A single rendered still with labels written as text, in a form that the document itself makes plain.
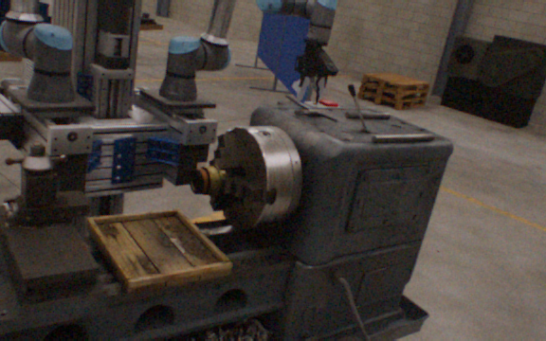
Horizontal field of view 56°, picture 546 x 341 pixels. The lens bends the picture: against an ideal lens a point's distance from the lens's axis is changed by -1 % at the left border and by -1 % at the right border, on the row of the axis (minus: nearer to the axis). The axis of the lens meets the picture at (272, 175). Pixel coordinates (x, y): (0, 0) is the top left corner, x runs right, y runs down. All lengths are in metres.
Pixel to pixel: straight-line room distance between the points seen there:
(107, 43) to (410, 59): 10.74
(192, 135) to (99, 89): 0.38
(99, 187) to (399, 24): 11.00
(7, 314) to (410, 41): 11.64
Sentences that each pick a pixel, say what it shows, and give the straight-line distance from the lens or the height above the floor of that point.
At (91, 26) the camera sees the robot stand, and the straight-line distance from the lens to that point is 2.06.
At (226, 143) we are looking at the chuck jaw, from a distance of 1.57.
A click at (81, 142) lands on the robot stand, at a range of 1.78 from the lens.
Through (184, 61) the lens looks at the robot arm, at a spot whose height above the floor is 1.31.
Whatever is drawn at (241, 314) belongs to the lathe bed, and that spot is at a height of 0.70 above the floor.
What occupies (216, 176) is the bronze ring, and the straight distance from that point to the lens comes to 1.50.
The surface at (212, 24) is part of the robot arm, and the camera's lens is 2.12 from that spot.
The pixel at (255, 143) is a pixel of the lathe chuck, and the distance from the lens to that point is 1.50.
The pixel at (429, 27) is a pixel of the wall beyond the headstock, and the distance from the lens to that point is 12.25.
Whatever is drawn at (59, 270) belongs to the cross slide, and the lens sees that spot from 1.28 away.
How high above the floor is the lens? 1.65
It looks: 20 degrees down
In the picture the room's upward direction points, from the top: 11 degrees clockwise
